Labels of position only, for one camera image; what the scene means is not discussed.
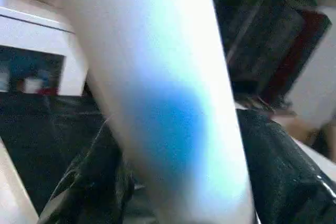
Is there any white plastic table top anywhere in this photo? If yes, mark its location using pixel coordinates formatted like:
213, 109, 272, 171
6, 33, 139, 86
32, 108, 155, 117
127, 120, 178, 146
0, 139, 40, 224

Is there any white cabinet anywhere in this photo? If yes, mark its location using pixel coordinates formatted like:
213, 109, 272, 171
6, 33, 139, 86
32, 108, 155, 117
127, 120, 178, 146
0, 4, 91, 98

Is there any white plastic table leg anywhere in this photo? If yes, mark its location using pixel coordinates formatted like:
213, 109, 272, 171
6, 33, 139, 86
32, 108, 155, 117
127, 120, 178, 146
10, 0, 259, 224

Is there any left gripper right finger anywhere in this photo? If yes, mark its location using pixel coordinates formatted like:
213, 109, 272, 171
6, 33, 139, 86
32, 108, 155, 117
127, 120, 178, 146
236, 109, 336, 224

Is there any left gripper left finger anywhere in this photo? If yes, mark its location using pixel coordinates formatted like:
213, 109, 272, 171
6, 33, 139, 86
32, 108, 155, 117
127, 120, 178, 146
37, 124, 137, 224

